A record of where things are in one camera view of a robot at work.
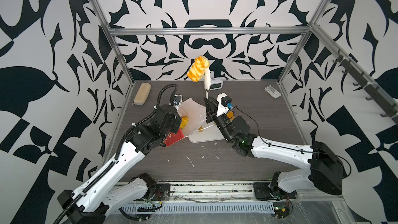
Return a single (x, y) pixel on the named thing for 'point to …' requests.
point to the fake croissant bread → (184, 122)
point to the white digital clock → (216, 84)
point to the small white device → (272, 92)
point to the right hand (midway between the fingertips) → (208, 97)
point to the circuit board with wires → (282, 209)
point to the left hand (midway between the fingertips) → (173, 111)
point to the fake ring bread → (230, 114)
